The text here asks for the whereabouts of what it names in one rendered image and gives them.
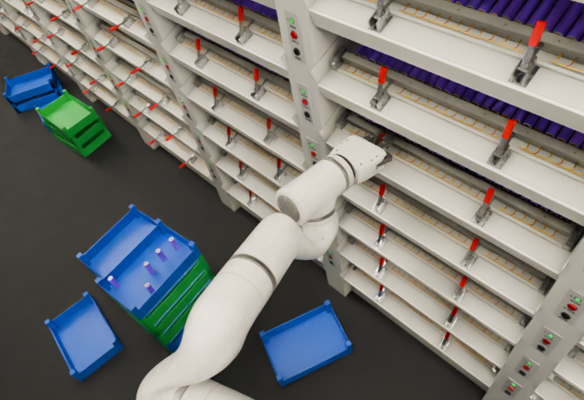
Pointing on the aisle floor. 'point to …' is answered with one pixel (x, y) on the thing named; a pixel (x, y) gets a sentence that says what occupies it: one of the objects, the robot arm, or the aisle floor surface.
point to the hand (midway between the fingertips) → (382, 138)
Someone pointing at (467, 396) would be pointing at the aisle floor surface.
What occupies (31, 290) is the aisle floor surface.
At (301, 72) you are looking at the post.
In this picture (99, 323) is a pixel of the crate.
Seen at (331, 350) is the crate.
